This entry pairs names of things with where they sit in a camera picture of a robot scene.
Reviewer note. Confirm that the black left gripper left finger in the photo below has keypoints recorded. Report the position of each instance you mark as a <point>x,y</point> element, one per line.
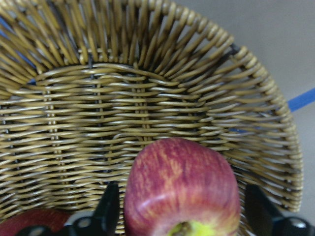
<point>102,222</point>

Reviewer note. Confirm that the red apple remaining in basket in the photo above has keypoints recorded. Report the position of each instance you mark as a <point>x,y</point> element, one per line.
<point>54,219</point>

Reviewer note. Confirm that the woven wicker basket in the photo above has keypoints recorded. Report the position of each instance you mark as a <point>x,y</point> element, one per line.
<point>86,84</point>

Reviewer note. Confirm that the transferred red apple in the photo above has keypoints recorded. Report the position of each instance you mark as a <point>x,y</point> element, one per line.
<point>178,187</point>

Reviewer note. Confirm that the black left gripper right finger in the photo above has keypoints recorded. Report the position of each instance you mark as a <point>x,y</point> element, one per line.
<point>266,220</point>

